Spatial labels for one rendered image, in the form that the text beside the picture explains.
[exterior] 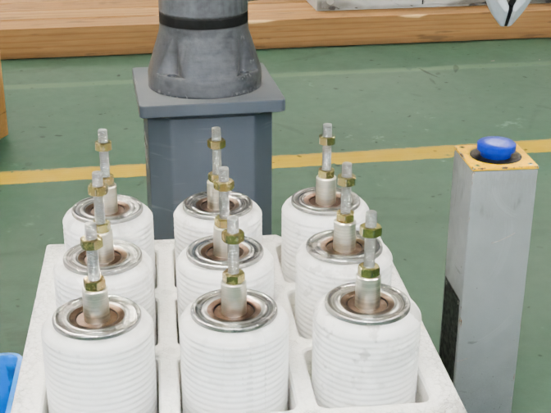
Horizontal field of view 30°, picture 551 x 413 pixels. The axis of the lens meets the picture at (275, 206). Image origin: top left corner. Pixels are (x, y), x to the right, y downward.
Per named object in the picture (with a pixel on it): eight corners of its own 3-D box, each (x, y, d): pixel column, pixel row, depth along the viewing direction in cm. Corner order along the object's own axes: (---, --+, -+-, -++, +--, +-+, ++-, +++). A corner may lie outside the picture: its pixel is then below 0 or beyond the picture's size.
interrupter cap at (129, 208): (64, 206, 112) (64, 200, 112) (131, 195, 115) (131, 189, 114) (81, 232, 105) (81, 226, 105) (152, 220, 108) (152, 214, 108)
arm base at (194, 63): (144, 70, 143) (141, -1, 139) (252, 65, 146) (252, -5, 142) (152, 102, 130) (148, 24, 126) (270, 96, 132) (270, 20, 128)
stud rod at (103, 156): (100, 197, 109) (95, 130, 106) (104, 194, 110) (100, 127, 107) (108, 199, 109) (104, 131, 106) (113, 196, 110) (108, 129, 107)
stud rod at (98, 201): (98, 248, 98) (93, 174, 95) (95, 244, 99) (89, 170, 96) (108, 246, 98) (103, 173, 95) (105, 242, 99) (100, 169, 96)
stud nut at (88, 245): (77, 250, 85) (76, 241, 85) (84, 241, 87) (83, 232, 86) (100, 251, 85) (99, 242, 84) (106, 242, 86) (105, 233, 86)
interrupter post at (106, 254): (98, 269, 98) (96, 238, 96) (85, 260, 99) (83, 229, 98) (120, 261, 99) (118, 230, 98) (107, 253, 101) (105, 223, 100)
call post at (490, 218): (434, 392, 123) (453, 147, 111) (491, 389, 124) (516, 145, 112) (450, 427, 117) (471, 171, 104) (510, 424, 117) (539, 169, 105)
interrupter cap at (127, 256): (88, 287, 94) (88, 279, 94) (48, 258, 100) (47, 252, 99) (157, 264, 99) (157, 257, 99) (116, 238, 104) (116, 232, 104)
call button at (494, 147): (471, 153, 110) (472, 135, 109) (507, 152, 110) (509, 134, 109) (482, 166, 106) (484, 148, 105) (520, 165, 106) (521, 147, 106)
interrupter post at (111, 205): (93, 211, 111) (92, 182, 109) (115, 207, 112) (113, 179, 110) (99, 219, 109) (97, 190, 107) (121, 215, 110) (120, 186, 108)
